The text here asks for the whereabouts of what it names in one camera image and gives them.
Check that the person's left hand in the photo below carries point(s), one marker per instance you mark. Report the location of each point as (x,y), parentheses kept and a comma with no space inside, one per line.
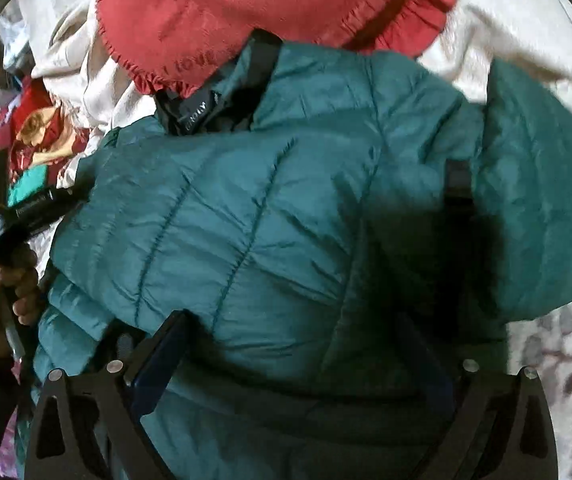
(20,295)

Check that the red heart-shaped ruffled pillow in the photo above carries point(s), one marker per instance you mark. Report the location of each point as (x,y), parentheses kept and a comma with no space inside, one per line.
(178,44)

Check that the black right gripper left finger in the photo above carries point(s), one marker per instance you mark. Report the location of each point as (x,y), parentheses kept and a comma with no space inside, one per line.
(62,442)

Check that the teal quilted puffer jacket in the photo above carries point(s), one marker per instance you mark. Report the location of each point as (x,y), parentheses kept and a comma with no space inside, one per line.
(348,229)

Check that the cream embroidered bedspread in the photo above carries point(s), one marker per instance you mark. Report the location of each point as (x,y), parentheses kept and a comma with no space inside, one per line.
(59,42)

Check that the green cloth piece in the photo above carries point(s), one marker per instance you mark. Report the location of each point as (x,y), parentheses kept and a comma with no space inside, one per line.
(30,182)

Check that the red and gold floral cloth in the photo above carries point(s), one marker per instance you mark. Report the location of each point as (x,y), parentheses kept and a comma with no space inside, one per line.
(38,132)

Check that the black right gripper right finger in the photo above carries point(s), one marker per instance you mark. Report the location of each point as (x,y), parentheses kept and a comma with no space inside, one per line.
(502,429)

